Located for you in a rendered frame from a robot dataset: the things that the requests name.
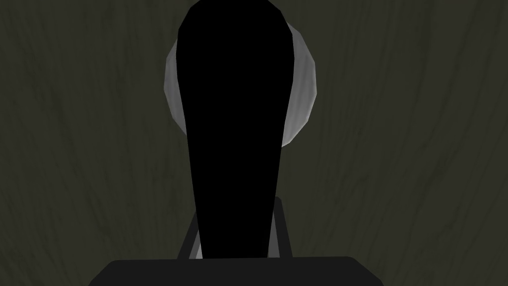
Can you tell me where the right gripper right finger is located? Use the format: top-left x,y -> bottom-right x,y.
267,196 -> 294,259

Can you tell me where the black and grey door handle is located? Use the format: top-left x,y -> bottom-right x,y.
164,0 -> 318,260

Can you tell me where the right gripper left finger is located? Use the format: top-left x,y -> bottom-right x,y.
176,212 -> 203,260

